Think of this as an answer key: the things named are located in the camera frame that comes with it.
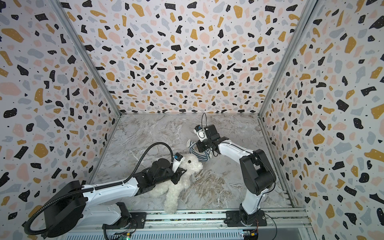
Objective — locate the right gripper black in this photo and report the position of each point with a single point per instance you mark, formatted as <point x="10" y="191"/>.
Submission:
<point x="202" y="145"/>

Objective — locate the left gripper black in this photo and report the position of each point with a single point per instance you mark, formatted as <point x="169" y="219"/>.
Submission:
<point x="177" y="173"/>

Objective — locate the white fluffy teddy bear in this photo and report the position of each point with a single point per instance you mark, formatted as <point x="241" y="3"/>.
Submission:
<point x="191" y="165"/>

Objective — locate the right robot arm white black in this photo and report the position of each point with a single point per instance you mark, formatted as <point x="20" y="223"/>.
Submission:
<point x="257" y="172"/>

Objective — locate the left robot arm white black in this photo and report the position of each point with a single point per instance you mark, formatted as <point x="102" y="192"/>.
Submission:
<point x="76" y="205"/>

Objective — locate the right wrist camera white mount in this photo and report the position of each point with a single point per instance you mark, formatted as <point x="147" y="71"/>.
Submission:
<point x="200" y="132"/>

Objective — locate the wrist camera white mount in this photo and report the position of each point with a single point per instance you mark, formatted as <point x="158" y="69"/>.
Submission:
<point x="177" y="160"/>
<point x="200" y="132"/>

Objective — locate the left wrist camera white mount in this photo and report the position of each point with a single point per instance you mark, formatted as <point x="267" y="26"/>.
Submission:
<point x="177" y="160"/>

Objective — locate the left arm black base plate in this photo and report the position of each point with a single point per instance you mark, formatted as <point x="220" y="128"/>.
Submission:
<point x="134" y="221"/>

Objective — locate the grey vented cable duct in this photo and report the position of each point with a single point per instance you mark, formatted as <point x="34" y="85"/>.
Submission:
<point x="167" y="235"/>

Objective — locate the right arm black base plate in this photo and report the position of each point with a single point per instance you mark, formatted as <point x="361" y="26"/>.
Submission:
<point x="240" y="218"/>

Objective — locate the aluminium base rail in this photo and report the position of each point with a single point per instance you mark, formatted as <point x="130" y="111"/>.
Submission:
<point x="191" y="219"/>

